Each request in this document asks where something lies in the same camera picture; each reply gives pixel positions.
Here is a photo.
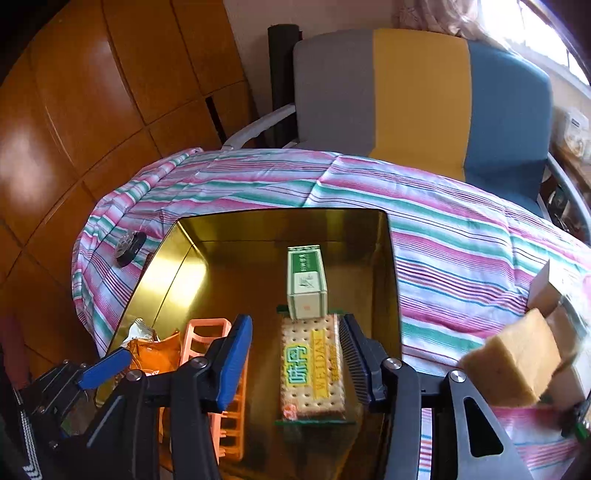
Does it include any yellow sponge block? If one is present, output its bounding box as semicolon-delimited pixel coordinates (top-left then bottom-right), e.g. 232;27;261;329
462;308;561;408

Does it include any tall pale cardboard box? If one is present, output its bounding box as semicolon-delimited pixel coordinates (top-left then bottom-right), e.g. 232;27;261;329
545;305;591;370

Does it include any orange snack packet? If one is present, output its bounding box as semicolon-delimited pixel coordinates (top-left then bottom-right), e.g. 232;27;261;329
124;330;183;407

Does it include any window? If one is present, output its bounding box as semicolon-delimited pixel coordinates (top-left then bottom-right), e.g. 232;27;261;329
480;0;591;84

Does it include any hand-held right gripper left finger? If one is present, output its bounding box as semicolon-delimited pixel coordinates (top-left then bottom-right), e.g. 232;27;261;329
83;315;253;480

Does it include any salmon pink plastic rack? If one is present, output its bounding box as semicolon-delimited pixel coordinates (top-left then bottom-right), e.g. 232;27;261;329
159;318;250;462

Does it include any rectangular metal tin container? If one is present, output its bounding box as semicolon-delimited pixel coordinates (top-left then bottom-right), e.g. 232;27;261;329
105;209;402;480

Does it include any white printed box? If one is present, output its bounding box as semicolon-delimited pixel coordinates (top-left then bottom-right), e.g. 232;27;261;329
556;108;591;141

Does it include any striped pink green cloth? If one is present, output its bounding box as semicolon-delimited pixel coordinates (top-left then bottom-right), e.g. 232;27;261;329
71;148;591;480

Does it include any pink patterned curtain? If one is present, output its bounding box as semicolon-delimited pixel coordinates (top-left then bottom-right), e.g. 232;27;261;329
392;0;490;40

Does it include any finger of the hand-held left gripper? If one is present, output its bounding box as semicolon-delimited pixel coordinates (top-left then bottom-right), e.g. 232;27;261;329
74;347;134;392

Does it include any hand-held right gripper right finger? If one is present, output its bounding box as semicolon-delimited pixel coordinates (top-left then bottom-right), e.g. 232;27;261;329
339;315;532;480

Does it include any flat pale cardboard box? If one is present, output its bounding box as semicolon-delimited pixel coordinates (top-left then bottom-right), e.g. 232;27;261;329
529;258;591;319

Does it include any white foil snack wrapper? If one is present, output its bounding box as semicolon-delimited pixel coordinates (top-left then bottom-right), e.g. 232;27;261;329
124;318;160;344

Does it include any green and white small box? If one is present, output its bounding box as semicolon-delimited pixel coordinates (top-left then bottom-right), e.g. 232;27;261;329
286;244;329;321

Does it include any cracker packet green trim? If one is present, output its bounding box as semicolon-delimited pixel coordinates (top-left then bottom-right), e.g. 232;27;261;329
274;305;356;428

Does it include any grey yellow blue armchair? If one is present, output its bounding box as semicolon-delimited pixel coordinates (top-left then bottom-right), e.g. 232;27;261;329
222;28;591;232

